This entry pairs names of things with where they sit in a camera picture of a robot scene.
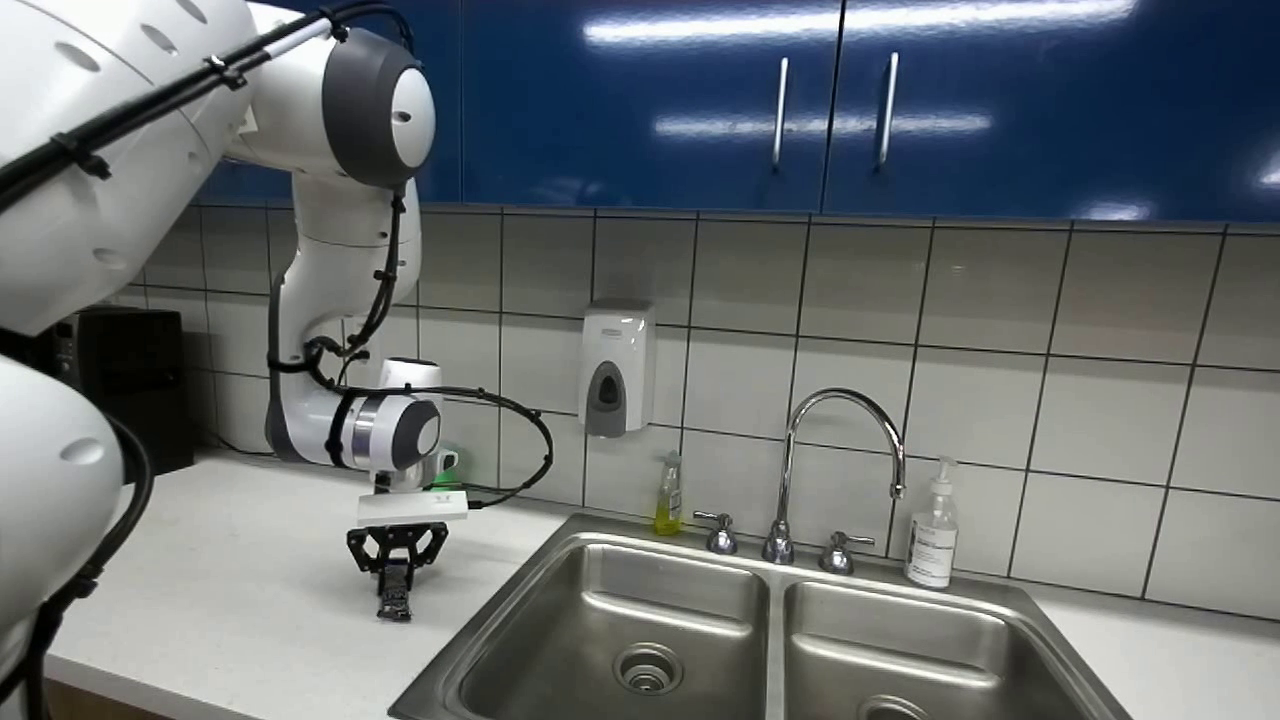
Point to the white wall soap dispenser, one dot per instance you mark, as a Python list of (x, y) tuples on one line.
[(615, 368)]

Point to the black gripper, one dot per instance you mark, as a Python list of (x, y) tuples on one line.
[(372, 549)]

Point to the chrome gooseneck faucet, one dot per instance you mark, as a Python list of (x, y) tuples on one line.
[(841, 500)]

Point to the right silver cabinet handle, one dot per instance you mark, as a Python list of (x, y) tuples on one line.
[(886, 111)]

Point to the left silver cabinet handle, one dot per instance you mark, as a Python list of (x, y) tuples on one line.
[(782, 114)]

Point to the silver cabinet handle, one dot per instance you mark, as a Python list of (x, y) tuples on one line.
[(782, 114), (886, 111)]

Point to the yellow dish soap bottle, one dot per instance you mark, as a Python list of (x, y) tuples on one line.
[(669, 496)]

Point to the clear pump soap bottle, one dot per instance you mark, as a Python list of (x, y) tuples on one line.
[(934, 533)]

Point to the dark chocolate bar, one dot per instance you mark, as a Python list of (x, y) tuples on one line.
[(393, 610)]

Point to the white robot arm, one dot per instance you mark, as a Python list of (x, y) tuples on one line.
[(113, 121)]

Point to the stainless double sink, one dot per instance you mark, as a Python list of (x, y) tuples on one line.
[(615, 625)]

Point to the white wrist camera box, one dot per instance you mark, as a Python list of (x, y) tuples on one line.
[(386, 508)]

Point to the blue upper cabinets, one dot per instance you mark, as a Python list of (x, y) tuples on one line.
[(1009, 111)]

